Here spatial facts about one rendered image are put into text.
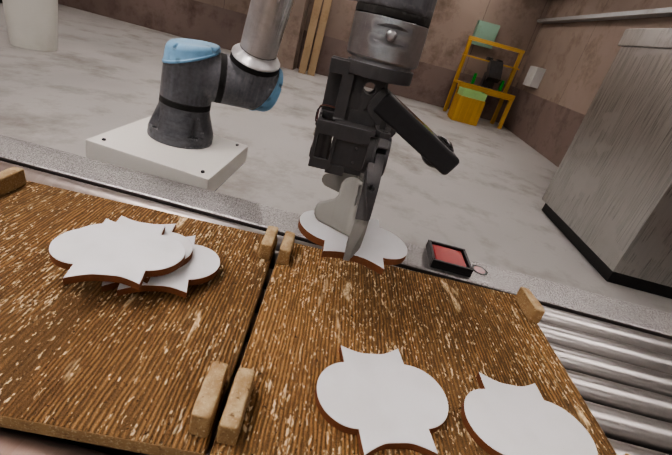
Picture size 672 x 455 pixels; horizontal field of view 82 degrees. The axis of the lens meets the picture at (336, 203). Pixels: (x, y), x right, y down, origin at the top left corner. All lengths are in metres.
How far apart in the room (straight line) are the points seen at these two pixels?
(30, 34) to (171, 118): 5.72
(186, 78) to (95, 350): 0.64
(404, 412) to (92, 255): 0.37
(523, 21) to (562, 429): 10.25
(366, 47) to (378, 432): 0.36
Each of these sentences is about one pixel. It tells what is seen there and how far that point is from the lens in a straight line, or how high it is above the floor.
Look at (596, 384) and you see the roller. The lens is 0.68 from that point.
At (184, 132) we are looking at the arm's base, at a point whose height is 0.96.
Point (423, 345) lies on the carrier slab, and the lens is 0.53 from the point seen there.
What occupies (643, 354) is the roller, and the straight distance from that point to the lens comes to 0.82.
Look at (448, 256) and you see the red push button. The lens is 0.76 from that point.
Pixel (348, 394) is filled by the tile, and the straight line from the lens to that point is 0.43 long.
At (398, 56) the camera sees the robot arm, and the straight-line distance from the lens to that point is 0.39.
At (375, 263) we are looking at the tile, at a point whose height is 1.04.
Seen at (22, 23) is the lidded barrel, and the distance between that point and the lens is 6.64.
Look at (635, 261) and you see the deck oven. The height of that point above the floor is 0.24.
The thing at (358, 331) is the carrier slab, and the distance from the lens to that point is 0.51.
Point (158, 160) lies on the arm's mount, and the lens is 0.90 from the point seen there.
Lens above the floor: 1.27
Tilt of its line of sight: 24 degrees down
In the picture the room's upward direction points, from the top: 15 degrees clockwise
